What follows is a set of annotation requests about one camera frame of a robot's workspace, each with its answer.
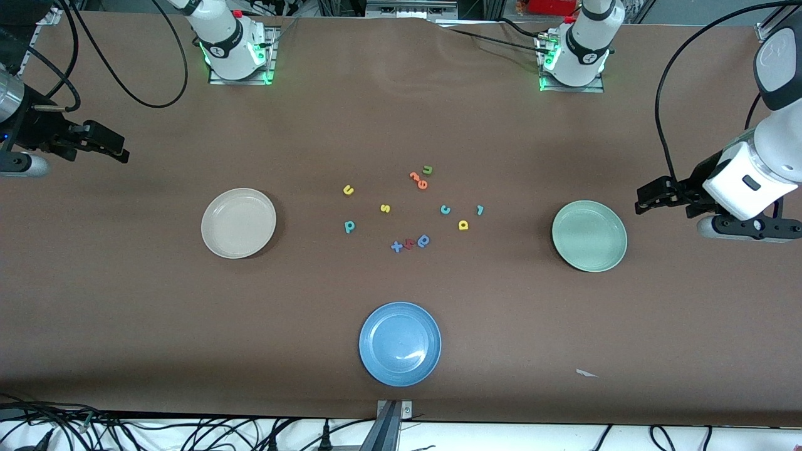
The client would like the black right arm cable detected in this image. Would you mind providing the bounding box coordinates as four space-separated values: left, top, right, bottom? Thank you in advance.
13 0 189 115

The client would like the black looped floor cable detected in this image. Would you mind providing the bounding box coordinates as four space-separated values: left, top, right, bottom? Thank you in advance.
649 425 679 451

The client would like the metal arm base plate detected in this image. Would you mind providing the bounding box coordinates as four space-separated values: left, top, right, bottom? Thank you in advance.
209 26 277 85
538 31 606 93

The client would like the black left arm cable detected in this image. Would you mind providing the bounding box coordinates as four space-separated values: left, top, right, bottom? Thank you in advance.
655 0 802 189

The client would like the grey equipment box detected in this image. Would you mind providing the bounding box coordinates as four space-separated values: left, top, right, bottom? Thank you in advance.
365 0 459 21

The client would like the grey aluminium strut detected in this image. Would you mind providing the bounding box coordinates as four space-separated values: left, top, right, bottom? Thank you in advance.
359 401 403 451

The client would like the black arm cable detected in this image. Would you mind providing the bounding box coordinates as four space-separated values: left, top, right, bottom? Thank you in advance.
655 0 802 189
13 0 189 115

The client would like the beige brown plate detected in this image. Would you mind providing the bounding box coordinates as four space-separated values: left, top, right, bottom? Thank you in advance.
200 188 277 259

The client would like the pale green plate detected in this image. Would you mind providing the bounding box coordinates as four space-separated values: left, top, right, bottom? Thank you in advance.
551 200 628 272

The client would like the blue plate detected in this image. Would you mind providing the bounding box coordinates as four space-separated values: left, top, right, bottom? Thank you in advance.
358 302 442 387

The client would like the long black table cable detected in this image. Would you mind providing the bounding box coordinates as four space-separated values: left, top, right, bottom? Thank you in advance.
446 26 552 56

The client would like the red box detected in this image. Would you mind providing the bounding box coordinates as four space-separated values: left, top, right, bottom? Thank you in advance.
528 0 578 17

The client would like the short black table cable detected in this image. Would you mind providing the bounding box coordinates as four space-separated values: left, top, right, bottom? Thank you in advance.
498 17 547 41

